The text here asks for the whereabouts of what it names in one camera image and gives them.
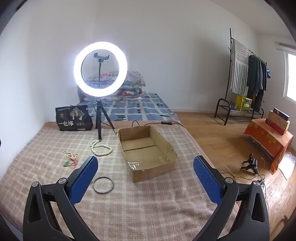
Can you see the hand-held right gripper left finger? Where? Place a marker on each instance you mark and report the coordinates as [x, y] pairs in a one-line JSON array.
[[83, 180]]

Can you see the black metal clothes rack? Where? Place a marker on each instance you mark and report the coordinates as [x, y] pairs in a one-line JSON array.
[[229, 69]]

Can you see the tan cardboard gift box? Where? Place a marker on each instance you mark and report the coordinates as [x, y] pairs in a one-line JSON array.
[[281, 122]]

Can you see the pink plaid blanket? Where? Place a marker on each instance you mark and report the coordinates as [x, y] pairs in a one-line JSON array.
[[161, 208]]

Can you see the small black floor tripod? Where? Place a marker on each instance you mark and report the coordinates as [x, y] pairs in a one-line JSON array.
[[252, 164]]

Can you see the yellow crate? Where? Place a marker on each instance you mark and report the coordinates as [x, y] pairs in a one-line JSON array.
[[244, 103]]

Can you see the red flat box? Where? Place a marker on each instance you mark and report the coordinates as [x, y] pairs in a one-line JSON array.
[[275, 127]]

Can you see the floral pillow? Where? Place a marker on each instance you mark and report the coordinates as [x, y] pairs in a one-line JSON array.
[[135, 77]]

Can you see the window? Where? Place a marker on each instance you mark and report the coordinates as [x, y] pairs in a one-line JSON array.
[[291, 76]]

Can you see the black phone holder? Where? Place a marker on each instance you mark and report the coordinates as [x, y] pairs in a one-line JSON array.
[[101, 56]]

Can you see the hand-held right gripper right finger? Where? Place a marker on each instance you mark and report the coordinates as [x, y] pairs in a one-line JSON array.
[[208, 180]]

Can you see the orange cloth covered table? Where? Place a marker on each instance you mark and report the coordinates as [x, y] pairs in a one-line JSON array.
[[266, 136]]

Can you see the thin pearl strand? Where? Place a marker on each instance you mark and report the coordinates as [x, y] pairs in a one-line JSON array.
[[71, 155]]

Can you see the blue patterned bedsheet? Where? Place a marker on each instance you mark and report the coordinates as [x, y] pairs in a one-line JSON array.
[[138, 109]]

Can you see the dark hanging clothes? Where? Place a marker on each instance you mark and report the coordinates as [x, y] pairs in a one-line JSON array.
[[255, 76]]

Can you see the striped towel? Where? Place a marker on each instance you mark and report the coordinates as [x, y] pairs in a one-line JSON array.
[[239, 69]]

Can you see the thin metal bangle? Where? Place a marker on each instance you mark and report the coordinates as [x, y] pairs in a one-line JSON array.
[[93, 184]]

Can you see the black printed snack bag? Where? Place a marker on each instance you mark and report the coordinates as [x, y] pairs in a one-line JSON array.
[[74, 120]]

